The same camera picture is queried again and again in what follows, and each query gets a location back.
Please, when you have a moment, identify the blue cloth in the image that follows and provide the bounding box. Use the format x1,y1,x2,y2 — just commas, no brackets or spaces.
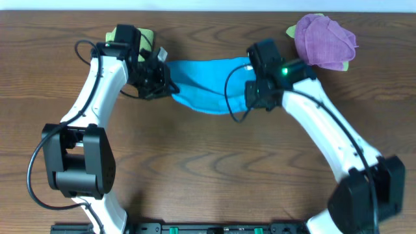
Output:
168,57,255,114

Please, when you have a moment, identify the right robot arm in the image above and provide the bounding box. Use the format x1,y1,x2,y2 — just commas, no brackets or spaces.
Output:
245,58,405,233

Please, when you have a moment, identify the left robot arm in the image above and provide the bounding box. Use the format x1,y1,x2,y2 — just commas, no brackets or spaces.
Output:
42,42,179,233

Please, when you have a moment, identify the folded green cloth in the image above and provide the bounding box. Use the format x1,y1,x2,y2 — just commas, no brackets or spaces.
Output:
105,28,154,53

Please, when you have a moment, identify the green cloth under pile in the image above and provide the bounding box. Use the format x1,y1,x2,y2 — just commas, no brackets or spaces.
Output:
285,13,350,72

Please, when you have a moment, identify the purple cloth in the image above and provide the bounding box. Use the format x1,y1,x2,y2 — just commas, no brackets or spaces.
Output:
294,13,359,72

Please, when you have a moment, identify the right black cable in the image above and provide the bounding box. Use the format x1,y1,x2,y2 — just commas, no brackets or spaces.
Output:
224,64,380,234

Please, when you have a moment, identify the black cable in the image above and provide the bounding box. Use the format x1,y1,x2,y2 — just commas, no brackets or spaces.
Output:
224,64,380,234
26,39,140,234

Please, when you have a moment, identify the left black cable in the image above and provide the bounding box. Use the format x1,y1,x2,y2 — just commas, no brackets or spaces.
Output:
26,39,140,234

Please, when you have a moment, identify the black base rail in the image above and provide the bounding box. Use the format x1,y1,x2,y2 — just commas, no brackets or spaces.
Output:
49,222,309,234

